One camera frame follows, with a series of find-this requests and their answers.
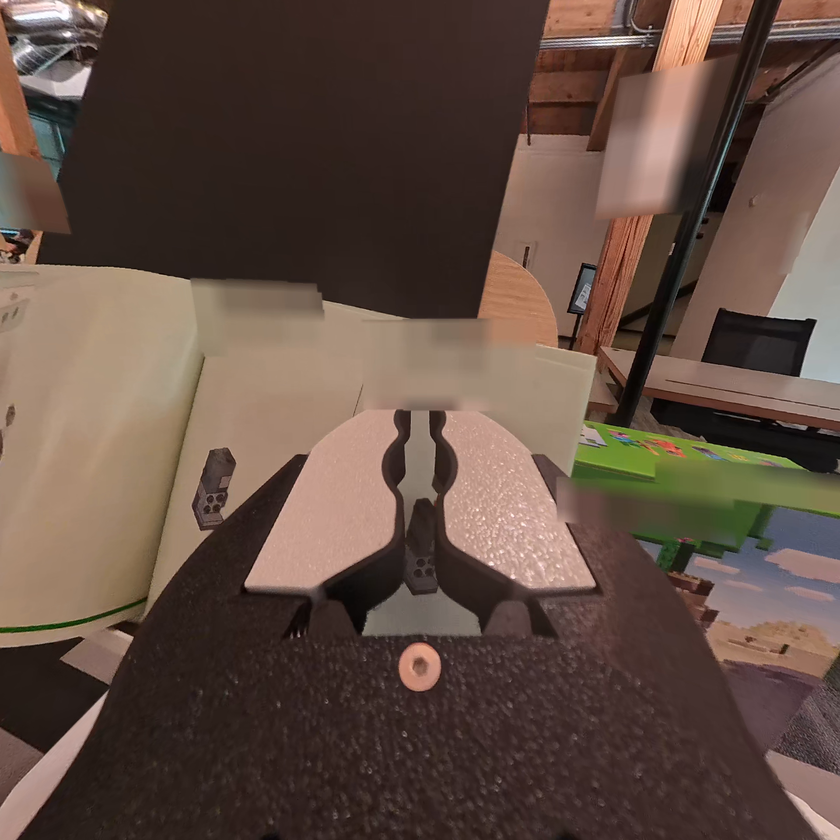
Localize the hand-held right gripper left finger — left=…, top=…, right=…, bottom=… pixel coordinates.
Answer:
left=244, top=409, right=412, bottom=596

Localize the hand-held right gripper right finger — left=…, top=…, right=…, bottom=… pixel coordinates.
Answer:
left=428, top=409, right=599, bottom=596

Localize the sign stand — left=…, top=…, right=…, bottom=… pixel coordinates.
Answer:
left=566, top=262, right=599, bottom=352

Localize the instruction booklet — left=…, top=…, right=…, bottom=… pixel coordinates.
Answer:
left=0, top=262, right=599, bottom=647

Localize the pale wooden table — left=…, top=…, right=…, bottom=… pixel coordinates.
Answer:
left=597, top=346, right=840, bottom=434

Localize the green toy set box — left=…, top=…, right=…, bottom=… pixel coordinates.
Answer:
left=571, top=420, right=840, bottom=775

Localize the black pole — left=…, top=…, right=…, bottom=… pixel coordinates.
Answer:
left=617, top=0, right=783, bottom=427

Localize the black mesh office chair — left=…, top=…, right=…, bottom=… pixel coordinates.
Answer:
left=701, top=308, right=818, bottom=378

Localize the black flat panel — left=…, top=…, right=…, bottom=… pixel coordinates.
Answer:
left=38, top=0, right=552, bottom=322

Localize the wooden post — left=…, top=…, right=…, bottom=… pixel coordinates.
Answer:
left=577, top=0, right=723, bottom=355

